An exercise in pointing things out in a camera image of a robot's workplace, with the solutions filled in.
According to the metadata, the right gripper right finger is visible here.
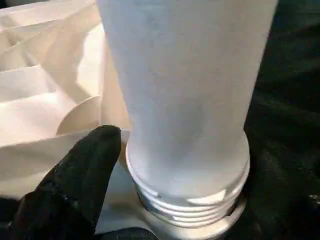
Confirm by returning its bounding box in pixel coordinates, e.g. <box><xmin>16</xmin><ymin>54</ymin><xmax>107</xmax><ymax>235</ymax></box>
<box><xmin>235</xmin><ymin>145</ymin><xmax>320</xmax><ymax>240</ymax></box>

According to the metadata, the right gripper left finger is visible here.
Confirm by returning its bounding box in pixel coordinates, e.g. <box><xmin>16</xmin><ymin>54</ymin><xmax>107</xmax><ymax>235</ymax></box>
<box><xmin>7</xmin><ymin>125</ymin><xmax>124</xmax><ymax>240</ymax></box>

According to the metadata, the white plastic table top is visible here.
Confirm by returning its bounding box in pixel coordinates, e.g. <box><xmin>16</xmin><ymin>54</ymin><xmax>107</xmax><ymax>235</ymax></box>
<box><xmin>0</xmin><ymin>0</ymin><xmax>248</xmax><ymax>240</ymax></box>

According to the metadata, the black plastic mat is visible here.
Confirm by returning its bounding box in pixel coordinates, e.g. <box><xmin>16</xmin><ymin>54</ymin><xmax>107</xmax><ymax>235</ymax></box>
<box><xmin>0</xmin><ymin>0</ymin><xmax>320</xmax><ymax>240</ymax></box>

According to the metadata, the white plastic table leg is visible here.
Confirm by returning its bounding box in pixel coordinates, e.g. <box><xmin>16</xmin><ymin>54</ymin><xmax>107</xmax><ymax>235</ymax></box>
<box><xmin>95</xmin><ymin>0</ymin><xmax>279</xmax><ymax>228</ymax></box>

